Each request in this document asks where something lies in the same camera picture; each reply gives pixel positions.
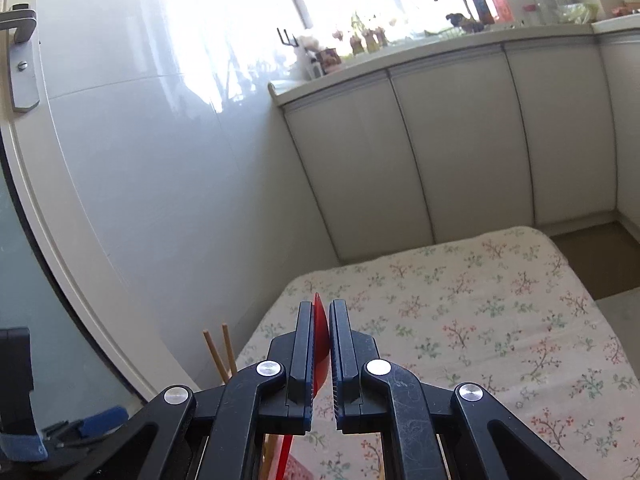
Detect silver door handle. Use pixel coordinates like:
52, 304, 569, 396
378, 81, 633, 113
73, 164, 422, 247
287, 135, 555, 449
0, 4, 41, 113

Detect dark patterned bottle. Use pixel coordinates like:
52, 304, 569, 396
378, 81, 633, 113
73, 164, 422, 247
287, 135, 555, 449
470, 0, 496, 25

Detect pink lattice utensil holder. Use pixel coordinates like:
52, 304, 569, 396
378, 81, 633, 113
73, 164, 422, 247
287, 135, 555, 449
286, 455, 315, 480

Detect floral tablecloth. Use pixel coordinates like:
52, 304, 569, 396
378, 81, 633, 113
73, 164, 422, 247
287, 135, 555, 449
235, 225, 640, 480

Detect white kitchen cabinets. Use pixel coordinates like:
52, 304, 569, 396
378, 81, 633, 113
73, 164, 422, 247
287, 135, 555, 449
270, 25, 640, 266

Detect row of small ornaments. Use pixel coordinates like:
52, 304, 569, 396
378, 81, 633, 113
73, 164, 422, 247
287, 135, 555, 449
300, 10, 396, 58

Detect bundle of wooden chopsticks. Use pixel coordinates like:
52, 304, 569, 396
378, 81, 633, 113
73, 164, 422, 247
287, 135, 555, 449
202, 324, 239, 387

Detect white kitchen countertop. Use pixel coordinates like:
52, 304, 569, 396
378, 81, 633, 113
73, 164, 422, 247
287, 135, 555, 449
267, 16, 640, 106

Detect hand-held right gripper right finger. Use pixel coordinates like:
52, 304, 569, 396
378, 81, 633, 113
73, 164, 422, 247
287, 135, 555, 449
327, 300, 591, 480

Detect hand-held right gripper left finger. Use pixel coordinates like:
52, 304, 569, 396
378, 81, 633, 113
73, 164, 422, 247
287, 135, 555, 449
85, 301, 316, 480

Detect red plastic spoon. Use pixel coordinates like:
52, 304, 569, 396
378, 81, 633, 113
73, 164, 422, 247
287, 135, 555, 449
276, 291, 332, 480

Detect frosted glass door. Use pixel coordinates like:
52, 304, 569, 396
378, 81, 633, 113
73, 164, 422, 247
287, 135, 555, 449
0, 145, 141, 436

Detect clear glass jar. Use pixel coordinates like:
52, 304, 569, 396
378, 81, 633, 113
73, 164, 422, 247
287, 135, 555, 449
537, 0, 571, 25

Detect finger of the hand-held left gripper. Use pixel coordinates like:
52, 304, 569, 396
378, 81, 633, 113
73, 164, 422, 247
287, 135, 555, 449
42, 406, 130, 461

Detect green leafy vegetable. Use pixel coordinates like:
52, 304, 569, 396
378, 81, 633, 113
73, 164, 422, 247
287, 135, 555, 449
557, 2, 600, 23

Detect cream door frame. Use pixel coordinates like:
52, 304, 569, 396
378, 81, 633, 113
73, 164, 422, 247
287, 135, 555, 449
0, 0, 173, 403

